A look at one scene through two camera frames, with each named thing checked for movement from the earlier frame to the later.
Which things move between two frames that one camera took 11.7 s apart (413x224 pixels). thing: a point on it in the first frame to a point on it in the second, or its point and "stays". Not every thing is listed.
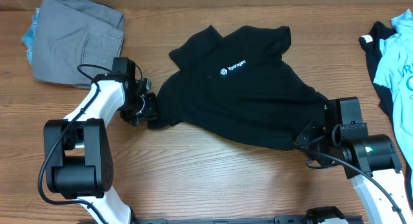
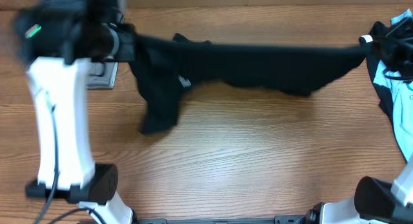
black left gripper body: (140, 107) to (126, 47)
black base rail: (290, 219) stays
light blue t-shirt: (394, 71) stays
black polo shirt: (241, 87) to (167, 66)
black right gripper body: (313, 138) to (397, 41)
